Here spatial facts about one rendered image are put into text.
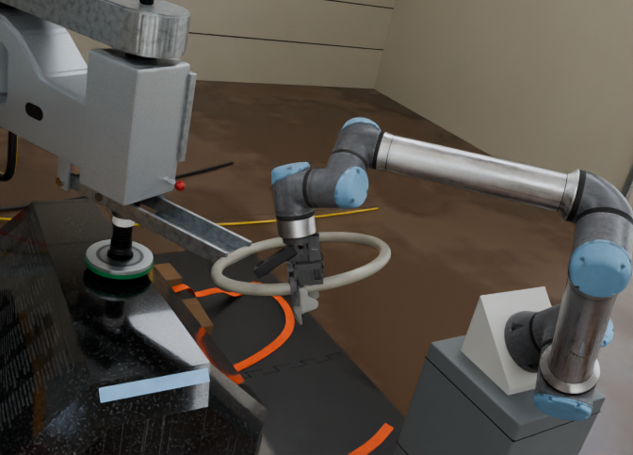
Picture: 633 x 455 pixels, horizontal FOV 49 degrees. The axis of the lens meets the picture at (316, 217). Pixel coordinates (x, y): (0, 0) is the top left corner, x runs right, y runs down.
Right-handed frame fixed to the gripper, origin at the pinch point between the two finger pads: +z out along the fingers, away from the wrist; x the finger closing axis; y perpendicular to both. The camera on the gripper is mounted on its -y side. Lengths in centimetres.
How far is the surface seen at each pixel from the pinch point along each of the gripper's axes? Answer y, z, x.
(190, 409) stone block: -33.8, 29.6, 13.2
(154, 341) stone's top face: -45, 15, 27
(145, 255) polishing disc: -55, -2, 62
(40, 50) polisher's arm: -77, -71, 61
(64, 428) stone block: -63, 25, 0
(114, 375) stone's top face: -51, 16, 9
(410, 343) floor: 37, 96, 193
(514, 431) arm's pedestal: 55, 48, 20
